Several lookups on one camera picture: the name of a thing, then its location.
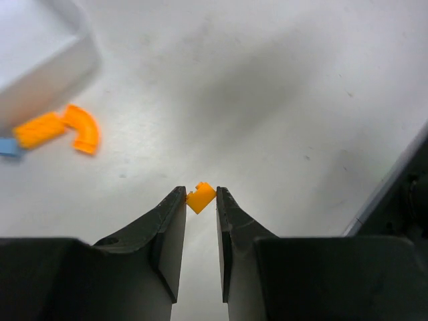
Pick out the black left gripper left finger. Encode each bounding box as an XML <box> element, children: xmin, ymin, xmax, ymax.
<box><xmin>1</xmin><ymin>187</ymin><xmax>186</xmax><ymax>320</ymax></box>

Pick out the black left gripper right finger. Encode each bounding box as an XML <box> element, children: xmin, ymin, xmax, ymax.
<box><xmin>215</xmin><ymin>186</ymin><xmax>428</xmax><ymax>321</ymax></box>

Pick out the small orange square plate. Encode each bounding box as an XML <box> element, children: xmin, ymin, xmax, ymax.
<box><xmin>186</xmin><ymin>182</ymin><xmax>217</xmax><ymax>214</ymax></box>

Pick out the large orange curved lego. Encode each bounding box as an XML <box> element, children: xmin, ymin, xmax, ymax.
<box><xmin>62</xmin><ymin>104</ymin><xmax>101</xmax><ymax>156</ymax></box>

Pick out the orange 2x4 lego plate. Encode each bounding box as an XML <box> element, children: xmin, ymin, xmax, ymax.
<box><xmin>13</xmin><ymin>112</ymin><xmax>66</xmax><ymax>149</ymax></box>

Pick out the single light blue lego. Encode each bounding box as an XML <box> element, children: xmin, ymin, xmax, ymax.
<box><xmin>0</xmin><ymin>138</ymin><xmax>21</xmax><ymax>157</ymax></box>

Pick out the white divided plastic tray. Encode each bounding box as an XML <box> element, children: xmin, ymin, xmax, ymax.
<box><xmin>1</xmin><ymin>1</ymin><xmax>100</xmax><ymax>130</ymax></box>

